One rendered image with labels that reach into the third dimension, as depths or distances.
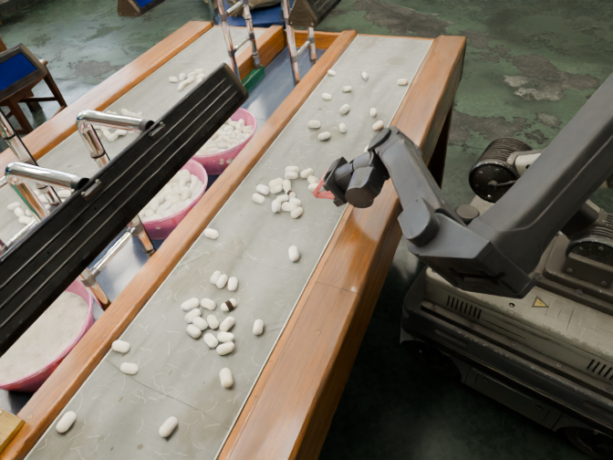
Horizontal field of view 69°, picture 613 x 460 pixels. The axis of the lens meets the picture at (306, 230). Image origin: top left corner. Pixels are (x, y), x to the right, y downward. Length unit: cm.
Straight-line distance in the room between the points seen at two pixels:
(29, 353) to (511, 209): 91
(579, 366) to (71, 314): 120
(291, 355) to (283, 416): 11
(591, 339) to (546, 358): 13
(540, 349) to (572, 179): 89
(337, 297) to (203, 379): 29
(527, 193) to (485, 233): 6
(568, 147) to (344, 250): 56
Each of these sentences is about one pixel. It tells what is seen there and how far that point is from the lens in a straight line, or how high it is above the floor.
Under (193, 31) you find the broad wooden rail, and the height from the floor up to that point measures 76.
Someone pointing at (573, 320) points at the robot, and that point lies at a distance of 129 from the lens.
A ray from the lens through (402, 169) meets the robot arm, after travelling 73.
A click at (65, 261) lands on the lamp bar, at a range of 65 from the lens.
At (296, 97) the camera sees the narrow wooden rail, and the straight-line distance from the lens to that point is 149.
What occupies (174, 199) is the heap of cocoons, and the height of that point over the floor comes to 75.
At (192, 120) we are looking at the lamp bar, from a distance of 81.
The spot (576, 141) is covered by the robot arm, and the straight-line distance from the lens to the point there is 50.
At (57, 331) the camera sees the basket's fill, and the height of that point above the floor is 73.
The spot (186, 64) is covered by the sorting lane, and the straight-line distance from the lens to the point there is 193.
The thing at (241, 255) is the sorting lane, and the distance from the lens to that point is 101.
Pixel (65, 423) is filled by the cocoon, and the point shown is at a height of 76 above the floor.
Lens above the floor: 147
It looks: 45 degrees down
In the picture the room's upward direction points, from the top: 8 degrees counter-clockwise
